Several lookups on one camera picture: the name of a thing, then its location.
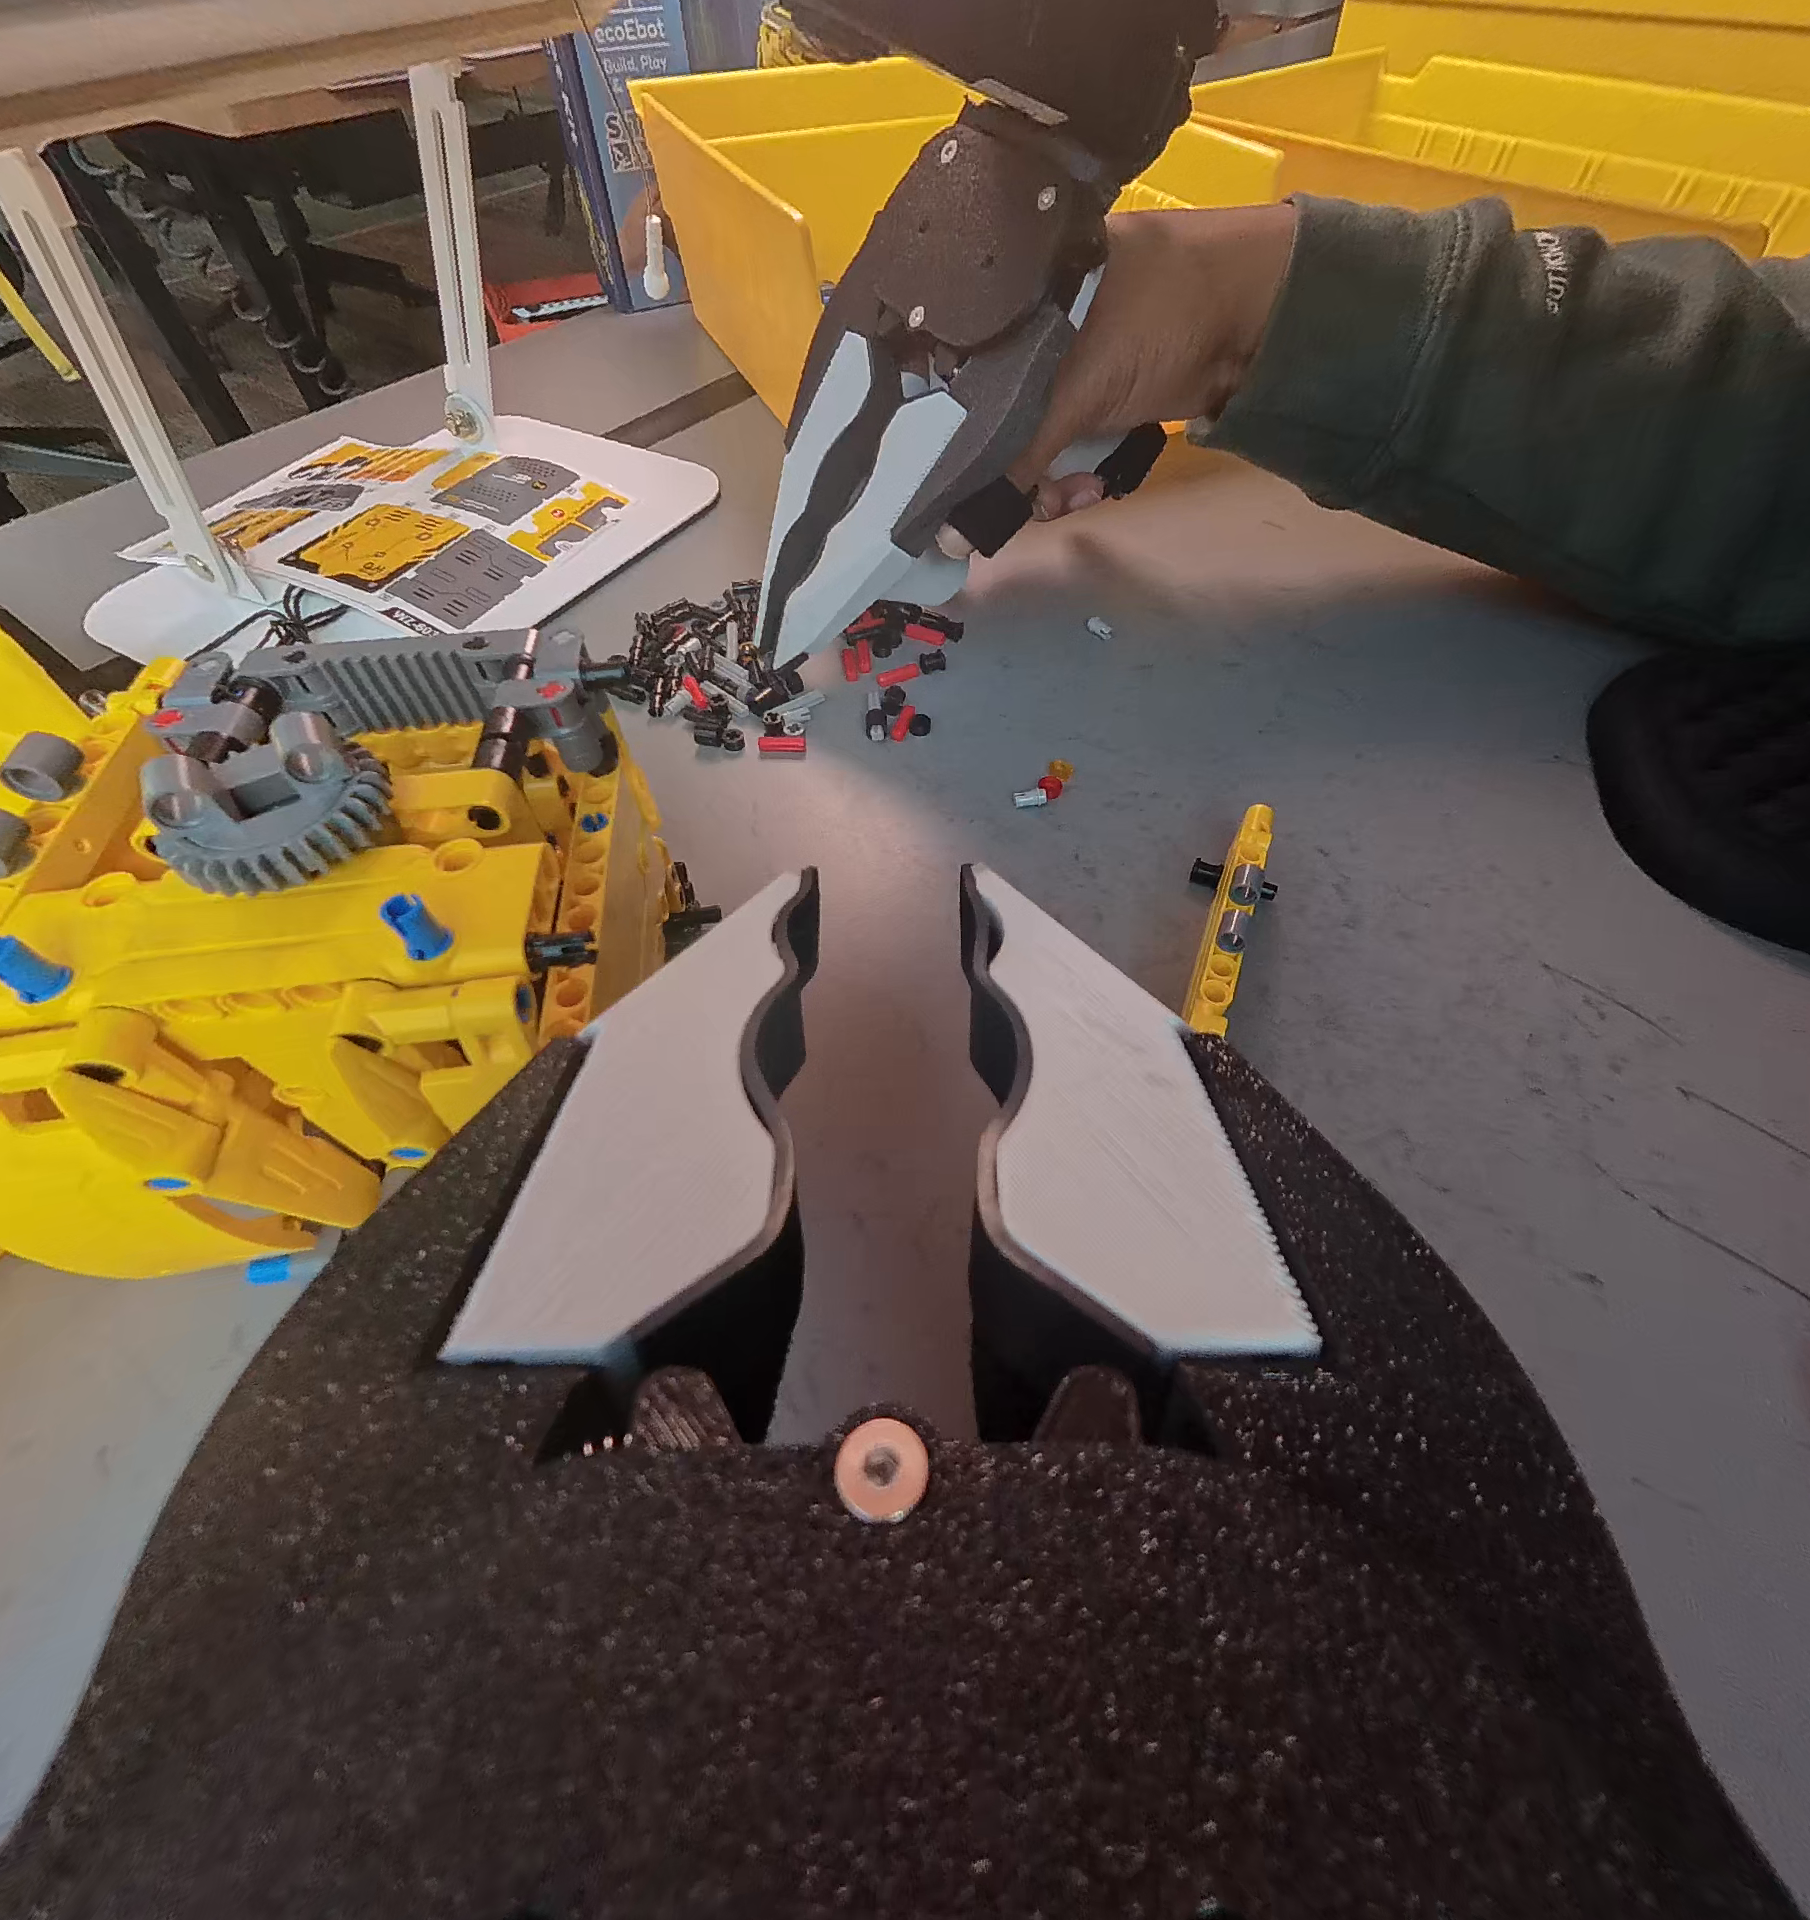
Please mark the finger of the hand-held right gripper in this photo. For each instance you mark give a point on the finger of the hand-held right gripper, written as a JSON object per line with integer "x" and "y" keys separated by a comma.
{"x": 822, "y": 449}
{"x": 889, "y": 493}

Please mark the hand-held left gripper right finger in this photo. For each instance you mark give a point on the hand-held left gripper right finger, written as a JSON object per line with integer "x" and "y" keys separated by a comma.
{"x": 1146, "y": 1204}

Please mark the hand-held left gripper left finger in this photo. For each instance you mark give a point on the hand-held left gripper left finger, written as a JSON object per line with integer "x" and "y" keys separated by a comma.
{"x": 634, "y": 1204}

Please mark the pile of small lego pins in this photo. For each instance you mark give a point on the pile of small lego pins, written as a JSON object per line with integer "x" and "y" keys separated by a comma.
{"x": 758, "y": 678}

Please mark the yellow lego beam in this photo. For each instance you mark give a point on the yellow lego beam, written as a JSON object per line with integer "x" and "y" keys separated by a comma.
{"x": 1220, "y": 975}

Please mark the black lego pin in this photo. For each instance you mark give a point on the black lego pin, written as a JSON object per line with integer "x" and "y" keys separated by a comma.
{"x": 1207, "y": 869}

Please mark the yellow lego robot model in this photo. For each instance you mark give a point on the yellow lego robot model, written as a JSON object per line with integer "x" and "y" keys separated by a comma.
{"x": 243, "y": 961}

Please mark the yellow plastic bin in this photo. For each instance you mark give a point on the yellow plastic bin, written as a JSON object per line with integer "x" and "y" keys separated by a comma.
{"x": 1591, "y": 39}
{"x": 725, "y": 225}
{"x": 1522, "y": 150}

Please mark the person's right hand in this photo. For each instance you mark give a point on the person's right hand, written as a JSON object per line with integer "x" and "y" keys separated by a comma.
{"x": 1177, "y": 316}

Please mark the orange case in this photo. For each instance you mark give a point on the orange case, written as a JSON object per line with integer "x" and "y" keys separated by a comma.
{"x": 548, "y": 299}

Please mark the blue toy kit box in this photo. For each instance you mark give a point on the blue toy kit box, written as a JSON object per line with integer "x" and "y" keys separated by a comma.
{"x": 619, "y": 150}

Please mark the sticker sheet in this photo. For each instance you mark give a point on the sticker sheet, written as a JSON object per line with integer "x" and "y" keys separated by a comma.
{"x": 393, "y": 527}

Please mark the black quilted pad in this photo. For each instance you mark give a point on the black quilted pad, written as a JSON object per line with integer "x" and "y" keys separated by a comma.
{"x": 1746, "y": 793}

